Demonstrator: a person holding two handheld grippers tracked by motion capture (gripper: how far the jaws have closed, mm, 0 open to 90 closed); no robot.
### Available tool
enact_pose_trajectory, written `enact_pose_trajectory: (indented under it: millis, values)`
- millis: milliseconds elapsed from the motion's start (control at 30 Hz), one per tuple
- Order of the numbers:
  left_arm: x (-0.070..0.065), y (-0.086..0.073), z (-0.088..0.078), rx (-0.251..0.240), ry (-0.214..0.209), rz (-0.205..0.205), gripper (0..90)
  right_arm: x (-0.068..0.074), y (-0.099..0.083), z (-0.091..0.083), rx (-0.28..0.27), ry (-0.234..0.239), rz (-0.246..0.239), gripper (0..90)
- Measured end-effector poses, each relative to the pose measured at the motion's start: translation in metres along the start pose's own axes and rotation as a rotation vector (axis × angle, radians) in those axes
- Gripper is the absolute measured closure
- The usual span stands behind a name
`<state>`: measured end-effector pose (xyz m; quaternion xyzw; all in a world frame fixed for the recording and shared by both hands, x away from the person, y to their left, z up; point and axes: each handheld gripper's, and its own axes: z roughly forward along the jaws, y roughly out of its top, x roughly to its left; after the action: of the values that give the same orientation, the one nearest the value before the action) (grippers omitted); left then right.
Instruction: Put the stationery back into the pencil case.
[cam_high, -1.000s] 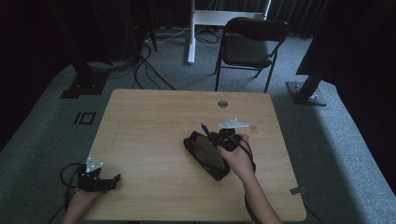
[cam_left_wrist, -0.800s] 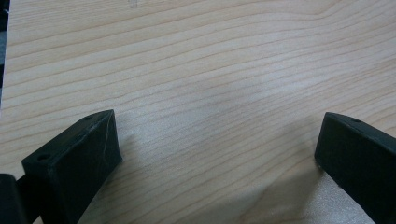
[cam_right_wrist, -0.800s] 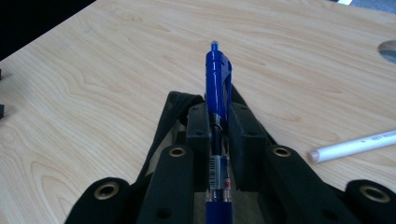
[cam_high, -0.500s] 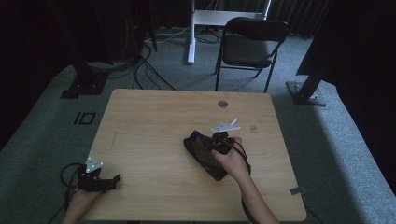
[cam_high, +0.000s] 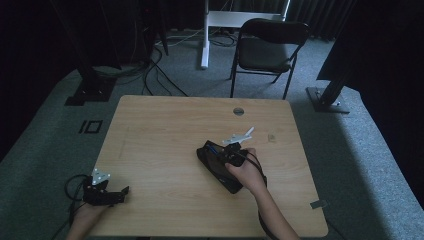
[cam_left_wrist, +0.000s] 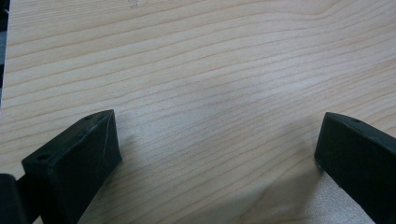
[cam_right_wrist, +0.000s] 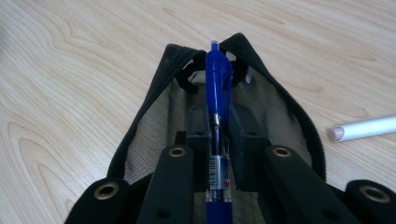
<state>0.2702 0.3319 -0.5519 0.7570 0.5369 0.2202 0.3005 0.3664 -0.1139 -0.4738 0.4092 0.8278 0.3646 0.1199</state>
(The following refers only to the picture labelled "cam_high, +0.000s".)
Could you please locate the white pen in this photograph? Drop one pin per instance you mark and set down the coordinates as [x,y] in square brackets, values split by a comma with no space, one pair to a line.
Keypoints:
[249,132]

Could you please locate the black metal stand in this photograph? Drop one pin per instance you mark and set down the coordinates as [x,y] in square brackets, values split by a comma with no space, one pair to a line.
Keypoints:
[328,98]
[91,88]

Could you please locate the white desk frame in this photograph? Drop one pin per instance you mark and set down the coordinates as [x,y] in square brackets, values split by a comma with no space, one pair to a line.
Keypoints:
[206,33]

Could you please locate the grey tape piece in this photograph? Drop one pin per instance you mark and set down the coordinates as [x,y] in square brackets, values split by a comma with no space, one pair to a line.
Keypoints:
[318,204]

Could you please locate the person's left hand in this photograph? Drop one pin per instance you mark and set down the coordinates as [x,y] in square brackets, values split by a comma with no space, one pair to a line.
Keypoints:
[89,214]

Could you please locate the round grey table grommet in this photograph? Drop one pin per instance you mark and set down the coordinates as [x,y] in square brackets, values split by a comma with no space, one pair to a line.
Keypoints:
[238,111]

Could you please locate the black pencil case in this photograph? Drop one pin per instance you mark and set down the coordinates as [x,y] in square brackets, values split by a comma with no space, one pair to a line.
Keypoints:
[213,166]

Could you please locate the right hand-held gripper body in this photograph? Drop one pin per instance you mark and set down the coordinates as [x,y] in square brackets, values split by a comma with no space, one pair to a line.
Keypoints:
[236,155]

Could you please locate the dark equipment stand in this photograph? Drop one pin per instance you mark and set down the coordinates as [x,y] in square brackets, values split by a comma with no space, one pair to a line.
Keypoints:
[150,30]

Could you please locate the person's right hand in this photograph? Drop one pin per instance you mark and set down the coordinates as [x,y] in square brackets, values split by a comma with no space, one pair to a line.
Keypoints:
[248,175]

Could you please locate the dark curtain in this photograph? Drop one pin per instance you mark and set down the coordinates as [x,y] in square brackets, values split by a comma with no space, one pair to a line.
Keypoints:
[320,16]

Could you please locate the black folding chair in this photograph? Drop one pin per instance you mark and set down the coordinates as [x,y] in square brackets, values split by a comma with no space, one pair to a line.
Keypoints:
[266,50]

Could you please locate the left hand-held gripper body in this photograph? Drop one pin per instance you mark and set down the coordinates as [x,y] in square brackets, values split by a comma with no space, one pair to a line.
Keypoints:
[95,196]

